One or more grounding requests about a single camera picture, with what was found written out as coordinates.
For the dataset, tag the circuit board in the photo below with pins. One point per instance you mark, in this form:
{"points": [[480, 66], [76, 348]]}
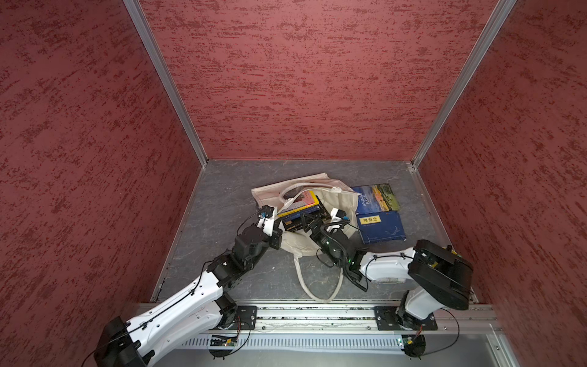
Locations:
{"points": [[413, 346], [219, 341]]}

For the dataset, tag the Animal Farm book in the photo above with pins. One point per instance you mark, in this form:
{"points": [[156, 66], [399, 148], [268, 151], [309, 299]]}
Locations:
{"points": [[376, 198]]}

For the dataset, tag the yellow spine book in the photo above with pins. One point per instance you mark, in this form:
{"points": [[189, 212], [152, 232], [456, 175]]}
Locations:
{"points": [[305, 202]]}

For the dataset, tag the aluminium corner post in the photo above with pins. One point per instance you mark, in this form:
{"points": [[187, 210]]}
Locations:
{"points": [[488, 34], [145, 33]]}

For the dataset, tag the right aluminium corner post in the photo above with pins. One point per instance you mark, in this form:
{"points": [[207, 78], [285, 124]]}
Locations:
{"points": [[488, 34]]}

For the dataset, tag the left aluminium corner post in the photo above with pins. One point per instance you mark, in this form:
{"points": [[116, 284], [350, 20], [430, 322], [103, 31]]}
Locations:
{"points": [[145, 33]]}

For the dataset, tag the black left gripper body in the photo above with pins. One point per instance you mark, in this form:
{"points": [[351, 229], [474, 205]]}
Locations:
{"points": [[273, 241]]}

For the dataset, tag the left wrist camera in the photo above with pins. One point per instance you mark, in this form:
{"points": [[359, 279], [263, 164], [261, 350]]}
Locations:
{"points": [[267, 214]]}

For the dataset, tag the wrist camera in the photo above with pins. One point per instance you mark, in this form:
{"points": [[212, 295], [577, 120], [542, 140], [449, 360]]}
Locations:
{"points": [[267, 214], [338, 215]]}

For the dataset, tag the black book yellow characters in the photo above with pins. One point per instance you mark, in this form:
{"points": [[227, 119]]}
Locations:
{"points": [[302, 219]]}

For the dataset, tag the right circuit board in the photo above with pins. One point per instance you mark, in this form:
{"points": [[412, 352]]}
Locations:
{"points": [[413, 346]]}

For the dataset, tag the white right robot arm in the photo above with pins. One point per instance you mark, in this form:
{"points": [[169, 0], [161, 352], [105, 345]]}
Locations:
{"points": [[443, 277]]}

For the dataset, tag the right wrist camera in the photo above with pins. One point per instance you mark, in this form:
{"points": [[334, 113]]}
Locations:
{"points": [[338, 215]]}

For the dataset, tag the left circuit board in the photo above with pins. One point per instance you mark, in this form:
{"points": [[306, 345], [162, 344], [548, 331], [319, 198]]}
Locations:
{"points": [[219, 341]]}

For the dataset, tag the beige canvas tote bag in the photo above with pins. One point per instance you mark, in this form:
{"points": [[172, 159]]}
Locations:
{"points": [[334, 194]]}

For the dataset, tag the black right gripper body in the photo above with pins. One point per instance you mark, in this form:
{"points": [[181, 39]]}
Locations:
{"points": [[322, 237]]}

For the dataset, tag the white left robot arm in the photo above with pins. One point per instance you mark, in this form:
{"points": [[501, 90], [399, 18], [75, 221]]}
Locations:
{"points": [[202, 305]]}

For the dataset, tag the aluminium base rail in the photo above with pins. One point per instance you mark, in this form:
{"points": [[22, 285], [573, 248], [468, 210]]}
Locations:
{"points": [[352, 327]]}

